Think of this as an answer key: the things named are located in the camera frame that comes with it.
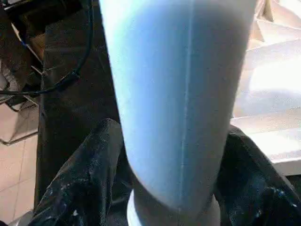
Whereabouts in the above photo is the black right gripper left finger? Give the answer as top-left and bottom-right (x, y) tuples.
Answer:
(30, 117), (125, 226)

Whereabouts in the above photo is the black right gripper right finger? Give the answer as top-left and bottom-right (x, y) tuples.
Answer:
(213, 124), (301, 226)

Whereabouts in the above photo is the white plastic table top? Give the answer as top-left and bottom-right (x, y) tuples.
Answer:
(229, 0), (301, 178)

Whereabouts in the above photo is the white plastic table leg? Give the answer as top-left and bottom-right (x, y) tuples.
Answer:
(98, 0), (257, 226)

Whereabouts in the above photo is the black plastic mat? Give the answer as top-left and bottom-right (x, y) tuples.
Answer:
(32, 0), (301, 208)

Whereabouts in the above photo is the black metal stand leg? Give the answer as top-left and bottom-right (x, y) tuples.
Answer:
(0, 70), (45, 146)

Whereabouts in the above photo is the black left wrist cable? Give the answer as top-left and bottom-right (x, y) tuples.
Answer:
(0, 0), (94, 97)

